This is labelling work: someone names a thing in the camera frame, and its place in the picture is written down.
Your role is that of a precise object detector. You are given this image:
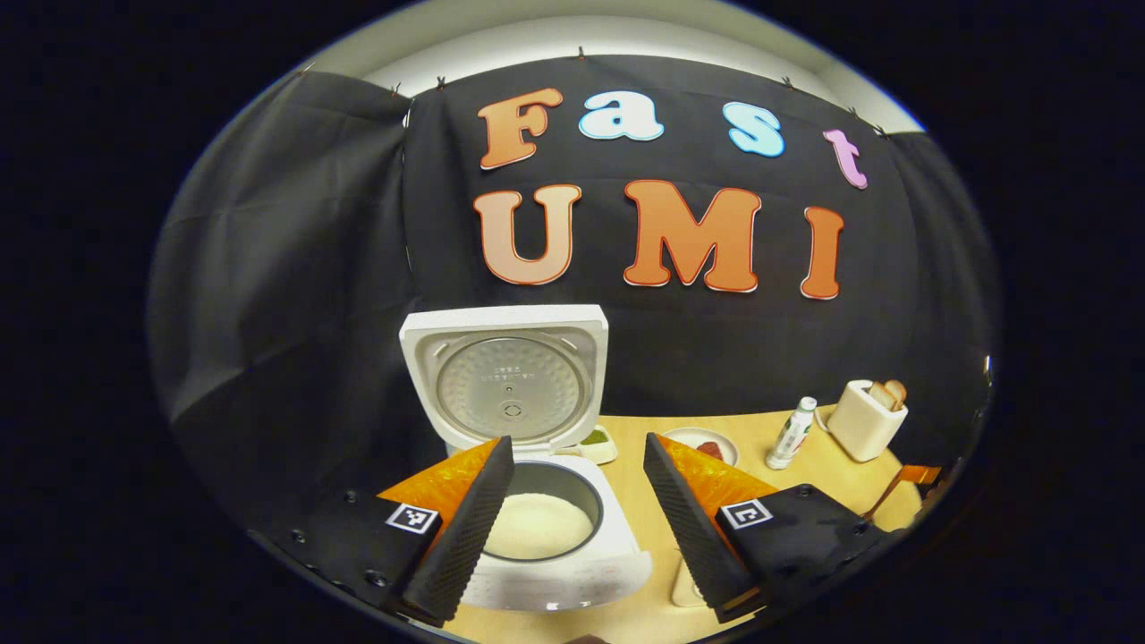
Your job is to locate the white round plate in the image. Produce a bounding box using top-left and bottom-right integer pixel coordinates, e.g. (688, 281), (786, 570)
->
(662, 427), (741, 469)

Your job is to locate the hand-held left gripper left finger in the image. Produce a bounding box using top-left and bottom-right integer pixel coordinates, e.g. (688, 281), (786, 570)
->
(268, 435), (518, 629)

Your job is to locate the brown wooden spoon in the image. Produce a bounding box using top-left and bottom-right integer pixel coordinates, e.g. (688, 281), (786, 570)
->
(861, 470), (907, 522)

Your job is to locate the white toaster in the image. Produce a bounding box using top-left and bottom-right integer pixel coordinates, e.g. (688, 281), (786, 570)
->
(825, 379), (911, 463)

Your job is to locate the white drink bottle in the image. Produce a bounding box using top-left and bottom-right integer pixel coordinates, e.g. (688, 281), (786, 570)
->
(766, 396), (818, 471)

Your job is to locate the white rice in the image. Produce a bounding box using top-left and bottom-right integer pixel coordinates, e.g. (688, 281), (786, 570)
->
(483, 492), (594, 562)

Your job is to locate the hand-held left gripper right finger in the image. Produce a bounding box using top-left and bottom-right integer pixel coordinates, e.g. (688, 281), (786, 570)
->
(641, 433), (888, 626)

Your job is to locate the small white sauce dish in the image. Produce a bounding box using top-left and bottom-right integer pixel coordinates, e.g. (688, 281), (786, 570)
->
(577, 426), (620, 465)

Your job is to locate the white rice cooker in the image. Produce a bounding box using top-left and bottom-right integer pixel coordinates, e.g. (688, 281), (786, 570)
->
(398, 304), (655, 614)

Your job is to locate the black backdrop cloth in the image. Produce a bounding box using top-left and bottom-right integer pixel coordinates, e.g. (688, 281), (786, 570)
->
(147, 55), (999, 538)

